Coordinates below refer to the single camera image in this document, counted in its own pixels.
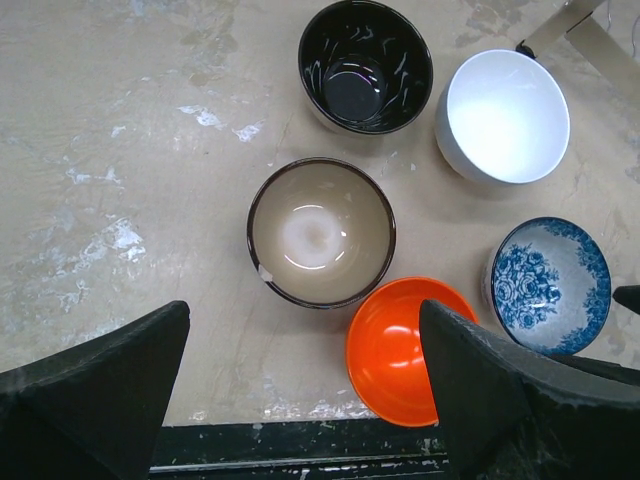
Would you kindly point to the beige bowl with dark rim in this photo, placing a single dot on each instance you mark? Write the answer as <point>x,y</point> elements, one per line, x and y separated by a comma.
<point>321,233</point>

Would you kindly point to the blue floral white bowl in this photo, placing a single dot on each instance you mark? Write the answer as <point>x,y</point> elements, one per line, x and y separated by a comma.
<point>549,286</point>

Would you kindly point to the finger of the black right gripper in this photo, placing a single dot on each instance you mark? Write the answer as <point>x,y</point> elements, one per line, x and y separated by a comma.
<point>628,297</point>

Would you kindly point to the stainless steel dish rack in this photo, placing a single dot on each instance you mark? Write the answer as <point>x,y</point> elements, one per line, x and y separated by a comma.
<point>574,21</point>

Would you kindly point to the black glossy bowl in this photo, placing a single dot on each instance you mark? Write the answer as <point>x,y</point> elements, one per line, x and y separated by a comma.
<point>364,68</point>

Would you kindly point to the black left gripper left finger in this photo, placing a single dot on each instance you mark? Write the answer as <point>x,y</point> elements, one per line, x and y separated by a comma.
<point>94,411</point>

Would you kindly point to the black table edge rail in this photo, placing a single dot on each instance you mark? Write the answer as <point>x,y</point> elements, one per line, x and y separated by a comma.
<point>323,449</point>

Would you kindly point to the orange bowl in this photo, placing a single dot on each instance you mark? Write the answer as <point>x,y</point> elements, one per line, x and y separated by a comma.
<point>384,358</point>

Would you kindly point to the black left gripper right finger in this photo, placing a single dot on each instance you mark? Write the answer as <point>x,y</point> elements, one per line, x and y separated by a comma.
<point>508,412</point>

